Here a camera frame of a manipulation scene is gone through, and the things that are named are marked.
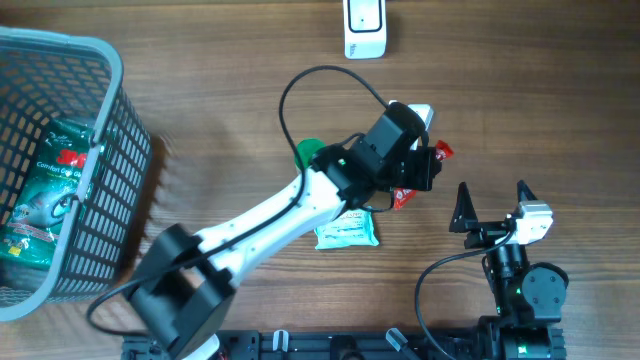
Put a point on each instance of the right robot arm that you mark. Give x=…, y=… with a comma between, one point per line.
x=528, y=297

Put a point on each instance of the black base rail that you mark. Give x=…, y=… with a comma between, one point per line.
x=254, y=345

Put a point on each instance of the grey plastic basket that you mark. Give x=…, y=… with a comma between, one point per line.
x=47, y=76

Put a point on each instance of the red snack packet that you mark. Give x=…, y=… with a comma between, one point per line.
x=403, y=196

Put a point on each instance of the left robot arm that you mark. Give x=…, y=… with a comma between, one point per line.
x=185, y=283

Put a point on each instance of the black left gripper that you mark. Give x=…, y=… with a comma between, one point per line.
x=428, y=167

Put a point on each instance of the teal wet wipes pack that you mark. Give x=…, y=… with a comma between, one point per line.
x=353, y=228

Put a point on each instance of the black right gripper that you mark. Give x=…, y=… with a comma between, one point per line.
x=465, y=217

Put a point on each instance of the green lid jar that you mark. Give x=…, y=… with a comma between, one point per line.
x=306, y=150

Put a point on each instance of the white barcode scanner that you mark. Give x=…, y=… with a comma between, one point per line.
x=365, y=29

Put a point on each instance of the green 3M gloves package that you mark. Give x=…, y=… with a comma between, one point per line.
x=31, y=234

